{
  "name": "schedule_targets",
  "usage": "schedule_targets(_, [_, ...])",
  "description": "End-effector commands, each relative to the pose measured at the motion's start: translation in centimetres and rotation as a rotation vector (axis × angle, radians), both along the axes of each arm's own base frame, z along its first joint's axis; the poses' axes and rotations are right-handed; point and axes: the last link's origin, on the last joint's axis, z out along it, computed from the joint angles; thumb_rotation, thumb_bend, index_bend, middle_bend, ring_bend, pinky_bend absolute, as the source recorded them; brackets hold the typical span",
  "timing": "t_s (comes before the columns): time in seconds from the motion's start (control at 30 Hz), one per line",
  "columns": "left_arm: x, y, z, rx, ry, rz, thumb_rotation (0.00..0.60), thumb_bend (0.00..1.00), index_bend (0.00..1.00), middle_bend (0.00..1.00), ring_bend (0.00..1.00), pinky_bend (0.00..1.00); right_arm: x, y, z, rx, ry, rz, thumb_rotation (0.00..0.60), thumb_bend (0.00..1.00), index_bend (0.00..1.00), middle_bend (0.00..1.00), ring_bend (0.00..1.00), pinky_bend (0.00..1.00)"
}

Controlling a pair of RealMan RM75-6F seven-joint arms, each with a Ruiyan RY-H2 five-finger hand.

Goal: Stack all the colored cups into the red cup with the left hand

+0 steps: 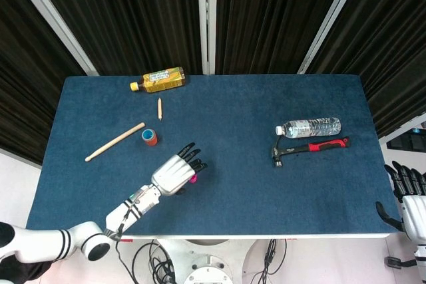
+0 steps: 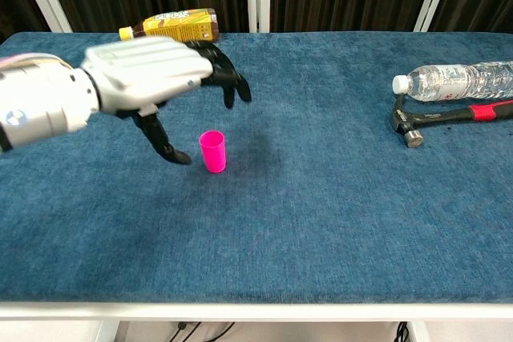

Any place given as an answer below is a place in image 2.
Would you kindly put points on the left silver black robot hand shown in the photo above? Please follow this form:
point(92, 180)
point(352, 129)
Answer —
point(148, 69)

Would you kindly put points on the yellow label tea bottle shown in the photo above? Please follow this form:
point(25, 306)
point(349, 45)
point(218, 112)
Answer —
point(180, 25)

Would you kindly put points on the pink plastic cup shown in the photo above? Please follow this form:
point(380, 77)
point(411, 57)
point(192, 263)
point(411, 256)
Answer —
point(213, 154)

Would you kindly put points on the blue velvet table cloth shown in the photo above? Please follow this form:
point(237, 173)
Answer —
point(300, 206)

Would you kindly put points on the white table leg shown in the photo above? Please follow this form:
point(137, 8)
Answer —
point(418, 332)
point(107, 332)

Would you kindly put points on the black red claw hammer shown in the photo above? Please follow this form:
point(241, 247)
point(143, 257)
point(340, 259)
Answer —
point(441, 111)

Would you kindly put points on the clear plastic water bottle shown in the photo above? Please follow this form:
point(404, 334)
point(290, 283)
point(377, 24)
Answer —
point(449, 81)

